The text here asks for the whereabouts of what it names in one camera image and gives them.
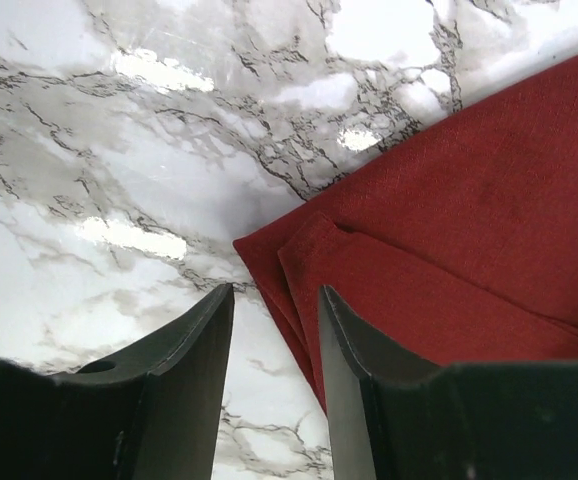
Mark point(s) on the dark red cloth napkin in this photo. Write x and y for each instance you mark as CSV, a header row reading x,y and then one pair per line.
x,y
461,243

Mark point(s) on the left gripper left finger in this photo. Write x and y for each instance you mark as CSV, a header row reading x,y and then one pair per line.
x,y
148,411

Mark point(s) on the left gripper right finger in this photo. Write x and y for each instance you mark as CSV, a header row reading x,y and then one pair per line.
x,y
395,415

